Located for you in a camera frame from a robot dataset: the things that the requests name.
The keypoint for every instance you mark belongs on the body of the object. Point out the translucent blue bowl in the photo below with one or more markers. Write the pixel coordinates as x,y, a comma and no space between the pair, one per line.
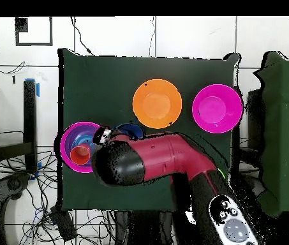
85,140

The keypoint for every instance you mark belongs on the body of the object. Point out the purple plastic bowl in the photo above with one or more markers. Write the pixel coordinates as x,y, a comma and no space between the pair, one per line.
77,131

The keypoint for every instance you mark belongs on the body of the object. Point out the dark blue bowl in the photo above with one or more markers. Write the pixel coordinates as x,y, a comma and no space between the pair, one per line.
131,129

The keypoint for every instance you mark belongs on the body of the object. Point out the orange-red plastic cup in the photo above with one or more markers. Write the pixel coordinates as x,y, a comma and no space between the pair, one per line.
80,155

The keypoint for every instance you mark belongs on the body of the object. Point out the pink plastic bowl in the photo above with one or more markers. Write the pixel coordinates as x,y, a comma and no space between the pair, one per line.
215,107
63,150

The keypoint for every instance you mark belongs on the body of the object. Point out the orange plastic bowl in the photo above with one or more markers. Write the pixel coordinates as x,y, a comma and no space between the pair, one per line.
157,104

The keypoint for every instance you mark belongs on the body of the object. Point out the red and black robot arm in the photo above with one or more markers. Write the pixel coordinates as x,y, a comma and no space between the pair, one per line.
159,158

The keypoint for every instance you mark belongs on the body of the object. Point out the dark green tablecloth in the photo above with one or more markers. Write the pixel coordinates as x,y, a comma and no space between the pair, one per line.
103,84

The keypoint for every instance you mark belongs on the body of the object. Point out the black stand with blue tape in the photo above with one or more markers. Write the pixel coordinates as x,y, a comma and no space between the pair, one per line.
29,114

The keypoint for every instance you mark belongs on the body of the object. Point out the black power adapter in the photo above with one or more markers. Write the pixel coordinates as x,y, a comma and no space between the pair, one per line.
63,224

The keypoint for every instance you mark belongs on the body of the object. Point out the black pedestal foot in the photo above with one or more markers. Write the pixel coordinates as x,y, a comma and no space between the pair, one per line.
14,183

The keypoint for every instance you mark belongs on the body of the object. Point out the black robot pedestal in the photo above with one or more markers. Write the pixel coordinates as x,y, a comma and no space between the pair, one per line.
144,229

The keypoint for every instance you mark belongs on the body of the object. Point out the black square floor frame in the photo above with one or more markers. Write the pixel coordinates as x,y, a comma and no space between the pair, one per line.
21,25

